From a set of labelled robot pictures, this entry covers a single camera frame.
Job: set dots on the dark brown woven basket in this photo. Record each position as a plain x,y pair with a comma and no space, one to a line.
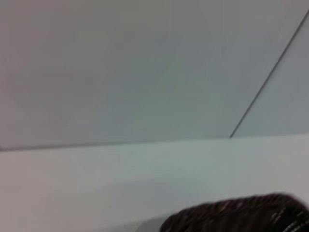
241,215

